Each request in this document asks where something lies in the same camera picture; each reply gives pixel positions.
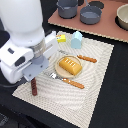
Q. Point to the light blue milk carton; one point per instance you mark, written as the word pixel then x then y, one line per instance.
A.
pixel 76 40

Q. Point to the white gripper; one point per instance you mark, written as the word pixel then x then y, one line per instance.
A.
pixel 15 58

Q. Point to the dark grey pan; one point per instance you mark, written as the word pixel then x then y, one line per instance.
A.
pixel 90 14

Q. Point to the yellow butter box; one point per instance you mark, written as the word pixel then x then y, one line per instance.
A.
pixel 61 38

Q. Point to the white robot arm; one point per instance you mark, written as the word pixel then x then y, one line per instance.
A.
pixel 22 19

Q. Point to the beige bowl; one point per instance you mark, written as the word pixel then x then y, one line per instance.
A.
pixel 122 14

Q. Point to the orange bread loaf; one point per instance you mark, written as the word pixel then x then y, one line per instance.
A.
pixel 70 66

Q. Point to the dark grey pot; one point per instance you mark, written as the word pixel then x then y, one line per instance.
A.
pixel 67 8

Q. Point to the knife with wooden handle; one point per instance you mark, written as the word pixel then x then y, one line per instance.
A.
pixel 79 56

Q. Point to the pink tray mat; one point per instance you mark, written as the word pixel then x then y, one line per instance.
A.
pixel 106 27

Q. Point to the brown sausage stick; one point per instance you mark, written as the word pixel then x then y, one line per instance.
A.
pixel 34 87

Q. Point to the beige woven placemat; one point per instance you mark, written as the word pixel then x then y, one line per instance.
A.
pixel 66 101

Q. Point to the black pot lid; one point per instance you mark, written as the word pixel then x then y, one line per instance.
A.
pixel 98 4

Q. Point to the round wooden plate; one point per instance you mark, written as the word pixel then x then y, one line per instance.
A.
pixel 62 72

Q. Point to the fork with wooden handle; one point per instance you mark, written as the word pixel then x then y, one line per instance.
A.
pixel 68 81

